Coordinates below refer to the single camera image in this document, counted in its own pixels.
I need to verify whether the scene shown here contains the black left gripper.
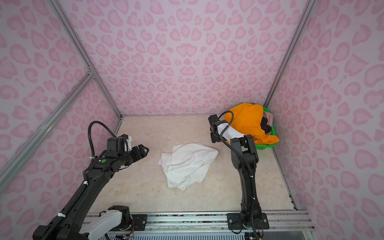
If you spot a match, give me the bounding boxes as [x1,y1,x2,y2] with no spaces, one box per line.
[119,145,153,167]

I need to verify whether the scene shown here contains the white t-shirt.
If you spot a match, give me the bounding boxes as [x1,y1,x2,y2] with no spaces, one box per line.
[158,143,219,191]

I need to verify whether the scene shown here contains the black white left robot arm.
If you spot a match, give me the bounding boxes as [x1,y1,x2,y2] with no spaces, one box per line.
[33,135,150,240]

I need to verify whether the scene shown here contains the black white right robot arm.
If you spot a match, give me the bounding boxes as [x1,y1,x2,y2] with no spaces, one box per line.
[208,111,262,229]

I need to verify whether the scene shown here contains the green laundry basket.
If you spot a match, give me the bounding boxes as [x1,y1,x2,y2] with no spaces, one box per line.
[236,103,277,151]

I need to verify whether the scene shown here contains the orange garment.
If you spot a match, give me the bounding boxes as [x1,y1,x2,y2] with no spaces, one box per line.
[224,102,280,146]

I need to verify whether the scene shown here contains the black garment in basket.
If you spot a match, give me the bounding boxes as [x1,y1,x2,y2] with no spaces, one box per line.
[261,117,272,135]

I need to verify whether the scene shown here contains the pink beige garment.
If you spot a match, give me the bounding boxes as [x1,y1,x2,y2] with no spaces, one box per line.
[263,111,274,127]

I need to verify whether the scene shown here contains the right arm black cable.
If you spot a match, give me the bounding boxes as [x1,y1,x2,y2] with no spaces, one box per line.
[218,110,235,124]

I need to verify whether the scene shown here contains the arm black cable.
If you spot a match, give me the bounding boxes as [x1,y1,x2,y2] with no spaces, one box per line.
[87,120,116,160]
[218,110,235,124]

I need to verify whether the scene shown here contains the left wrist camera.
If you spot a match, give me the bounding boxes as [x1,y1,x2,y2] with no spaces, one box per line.
[121,134,132,152]

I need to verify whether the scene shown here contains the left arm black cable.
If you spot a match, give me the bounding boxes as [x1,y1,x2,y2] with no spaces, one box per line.
[87,120,116,160]

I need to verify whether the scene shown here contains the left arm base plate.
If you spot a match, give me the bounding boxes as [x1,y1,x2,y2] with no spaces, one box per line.
[118,214,148,232]

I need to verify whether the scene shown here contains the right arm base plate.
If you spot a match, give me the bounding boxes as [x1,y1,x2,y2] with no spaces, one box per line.
[226,213,270,231]

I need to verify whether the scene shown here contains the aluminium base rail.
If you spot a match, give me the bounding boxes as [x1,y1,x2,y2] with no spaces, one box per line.
[80,209,316,238]

